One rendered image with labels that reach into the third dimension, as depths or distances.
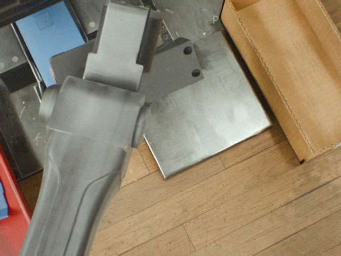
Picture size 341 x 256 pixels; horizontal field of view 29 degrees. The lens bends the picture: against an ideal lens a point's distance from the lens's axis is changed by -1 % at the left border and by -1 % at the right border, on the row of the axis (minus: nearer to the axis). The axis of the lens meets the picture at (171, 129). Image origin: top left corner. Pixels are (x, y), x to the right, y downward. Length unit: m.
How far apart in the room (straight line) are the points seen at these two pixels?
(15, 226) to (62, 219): 0.44
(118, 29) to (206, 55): 0.39
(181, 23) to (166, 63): 0.33
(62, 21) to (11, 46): 0.08
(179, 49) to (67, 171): 0.22
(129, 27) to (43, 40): 0.33
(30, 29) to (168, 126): 0.23
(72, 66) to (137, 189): 0.27
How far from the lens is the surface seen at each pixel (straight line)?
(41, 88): 0.88
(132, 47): 0.59
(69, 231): 0.50
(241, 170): 0.95
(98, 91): 0.55
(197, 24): 1.01
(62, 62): 0.71
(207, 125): 0.94
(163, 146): 0.93
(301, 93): 0.99
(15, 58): 0.91
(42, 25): 0.92
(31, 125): 0.97
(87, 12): 0.92
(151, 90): 0.68
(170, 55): 0.68
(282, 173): 0.96
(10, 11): 0.77
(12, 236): 0.94
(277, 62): 1.00
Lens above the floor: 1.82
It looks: 75 degrees down
